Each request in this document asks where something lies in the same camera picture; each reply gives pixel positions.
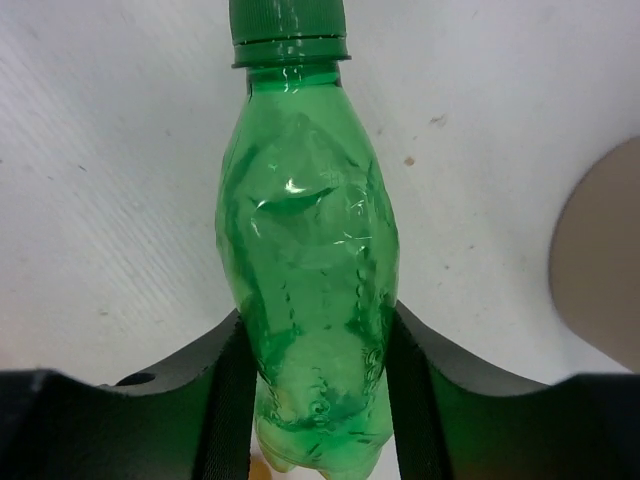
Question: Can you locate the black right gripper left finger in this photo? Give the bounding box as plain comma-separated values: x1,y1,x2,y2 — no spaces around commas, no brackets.
1,312,256,479

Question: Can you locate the brown cardboard bin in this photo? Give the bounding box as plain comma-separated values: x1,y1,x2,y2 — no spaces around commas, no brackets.
548,137,639,373

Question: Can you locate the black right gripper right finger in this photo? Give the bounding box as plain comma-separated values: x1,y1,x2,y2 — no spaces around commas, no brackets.
386,304,639,479

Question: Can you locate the green bottle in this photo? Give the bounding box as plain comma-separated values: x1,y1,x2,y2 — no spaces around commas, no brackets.
215,1,399,479

